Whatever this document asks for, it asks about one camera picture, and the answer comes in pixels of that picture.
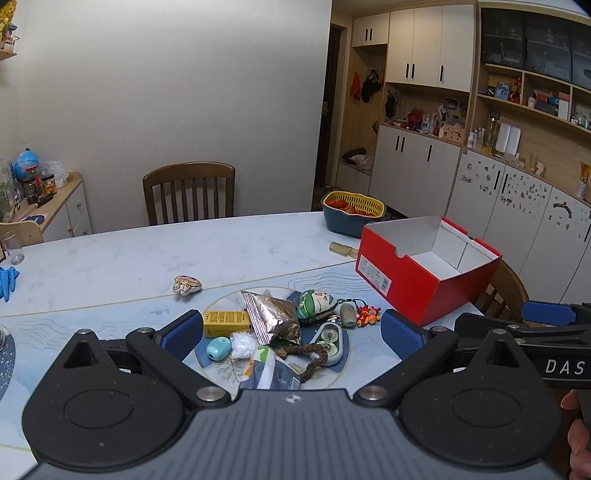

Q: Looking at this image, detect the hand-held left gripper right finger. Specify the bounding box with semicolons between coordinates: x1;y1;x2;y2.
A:
353;308;548;409

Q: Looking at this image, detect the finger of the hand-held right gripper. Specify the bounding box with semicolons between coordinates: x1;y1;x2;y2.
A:
455;313;591;343
522;301;591;325

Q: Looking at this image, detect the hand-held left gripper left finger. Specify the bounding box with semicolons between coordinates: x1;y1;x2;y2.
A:
61;310;230;411

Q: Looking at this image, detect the teal round gadget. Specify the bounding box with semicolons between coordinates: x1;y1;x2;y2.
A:
206;337;232;361

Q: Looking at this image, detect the yellow box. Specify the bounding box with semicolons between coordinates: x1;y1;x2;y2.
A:
203;311;252;339

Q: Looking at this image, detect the striped big-eyed figurine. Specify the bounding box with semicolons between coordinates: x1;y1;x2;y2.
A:
173;275;203;295

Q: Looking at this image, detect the red shoe box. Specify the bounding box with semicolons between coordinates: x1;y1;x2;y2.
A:
355;216;503;326

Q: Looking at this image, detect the small white plastic bag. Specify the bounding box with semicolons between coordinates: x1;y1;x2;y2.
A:
229;331;257;360

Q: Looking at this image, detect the silver snack bag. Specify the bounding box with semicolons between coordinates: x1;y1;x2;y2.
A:
241;291;302;346

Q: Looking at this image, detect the green white plush doll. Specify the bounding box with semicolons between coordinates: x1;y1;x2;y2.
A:
295;290;340;322

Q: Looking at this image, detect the white blue packet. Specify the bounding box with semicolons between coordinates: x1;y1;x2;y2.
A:
238;346;301;391

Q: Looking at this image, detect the person's right hand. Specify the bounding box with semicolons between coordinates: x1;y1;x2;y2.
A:
563;389;591;480

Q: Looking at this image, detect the light wooden chair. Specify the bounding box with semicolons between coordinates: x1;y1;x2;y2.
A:
471;258;531;324

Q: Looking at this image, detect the white oval case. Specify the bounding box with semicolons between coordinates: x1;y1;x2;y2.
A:
308;322;343;367

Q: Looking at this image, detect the white cabinet with stickers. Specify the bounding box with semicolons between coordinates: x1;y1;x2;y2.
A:
445;150;591;301

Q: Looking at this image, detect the yellow basket on blue bowl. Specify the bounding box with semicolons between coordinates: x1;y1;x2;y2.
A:
322;203;387;239

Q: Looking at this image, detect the yellow strainer basket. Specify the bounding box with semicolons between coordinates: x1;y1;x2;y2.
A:
322;191;386;217

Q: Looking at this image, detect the pile of strawberries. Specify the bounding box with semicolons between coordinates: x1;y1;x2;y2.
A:
328;198;377;217

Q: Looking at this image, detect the dark wooden chair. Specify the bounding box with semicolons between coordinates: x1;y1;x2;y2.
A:
142;161;236;227

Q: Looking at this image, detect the white base cabinet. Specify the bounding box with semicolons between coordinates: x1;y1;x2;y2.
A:
369;124;462;217

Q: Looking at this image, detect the white side cabinet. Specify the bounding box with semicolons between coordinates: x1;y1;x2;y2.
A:
0;172;93;244

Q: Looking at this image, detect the white rectangular container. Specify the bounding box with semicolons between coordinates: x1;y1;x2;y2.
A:
498;122;522;158

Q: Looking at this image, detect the dark blue speckled plate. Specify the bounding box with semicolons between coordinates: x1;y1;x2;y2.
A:
0;324;17;401

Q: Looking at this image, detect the blue glove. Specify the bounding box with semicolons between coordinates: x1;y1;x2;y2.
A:
0;266;20;303

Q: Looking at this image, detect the small wooden chair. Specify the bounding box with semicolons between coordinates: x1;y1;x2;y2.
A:
0;220;44;245

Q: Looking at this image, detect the bottle with yellow liquid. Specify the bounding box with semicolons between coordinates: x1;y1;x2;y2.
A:
482;117;499;154

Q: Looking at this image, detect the drinking glass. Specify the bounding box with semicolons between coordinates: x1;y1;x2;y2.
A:
2;231;25;265

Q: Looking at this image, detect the clear plastic bag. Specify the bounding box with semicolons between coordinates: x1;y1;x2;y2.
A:
44;161;70;188

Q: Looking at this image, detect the dark door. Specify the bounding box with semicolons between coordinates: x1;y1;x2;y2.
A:
314;23;345;190

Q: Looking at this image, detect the blue globe toy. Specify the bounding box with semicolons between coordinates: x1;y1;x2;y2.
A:
14;148;38;181

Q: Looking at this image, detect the glass door cabinet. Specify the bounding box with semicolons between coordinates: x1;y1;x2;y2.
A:
480;7;591;90

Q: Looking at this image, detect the orange charm keychain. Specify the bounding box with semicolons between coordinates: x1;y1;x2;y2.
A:
355;305;382;328

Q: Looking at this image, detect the beige roller handle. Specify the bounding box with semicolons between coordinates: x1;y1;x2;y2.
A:
329;241;362;260

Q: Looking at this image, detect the brown braided rope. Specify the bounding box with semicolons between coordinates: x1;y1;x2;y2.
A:
272;344;329;384

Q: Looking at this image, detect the white wall cabinet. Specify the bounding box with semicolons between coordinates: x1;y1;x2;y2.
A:
352;4;476;92

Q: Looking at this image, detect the wooden wall shelf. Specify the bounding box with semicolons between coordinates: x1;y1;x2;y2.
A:
0;0;20;61

